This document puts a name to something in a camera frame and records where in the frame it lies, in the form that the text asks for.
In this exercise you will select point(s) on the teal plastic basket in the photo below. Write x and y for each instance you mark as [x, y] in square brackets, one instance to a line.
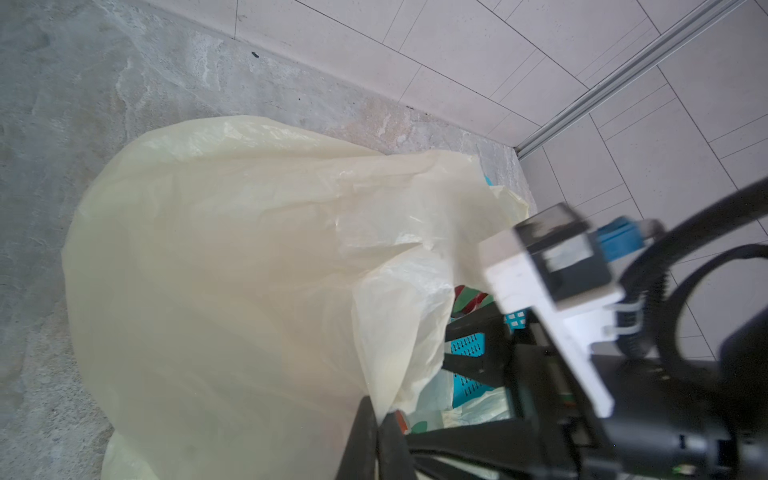
[473, 357]

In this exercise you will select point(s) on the pale yellow plastic bag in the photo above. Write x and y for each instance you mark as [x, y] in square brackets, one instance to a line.
[235, 286]

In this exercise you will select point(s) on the red dragon fruit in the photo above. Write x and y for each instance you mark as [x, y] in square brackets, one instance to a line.
[467, 300]

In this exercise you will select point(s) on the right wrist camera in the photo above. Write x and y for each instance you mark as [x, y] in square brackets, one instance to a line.
[556, 264]

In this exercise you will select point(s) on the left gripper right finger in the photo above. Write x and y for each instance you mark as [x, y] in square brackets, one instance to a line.
[393, 456]

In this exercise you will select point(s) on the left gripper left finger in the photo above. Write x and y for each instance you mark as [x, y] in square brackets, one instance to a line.
[359, 458]

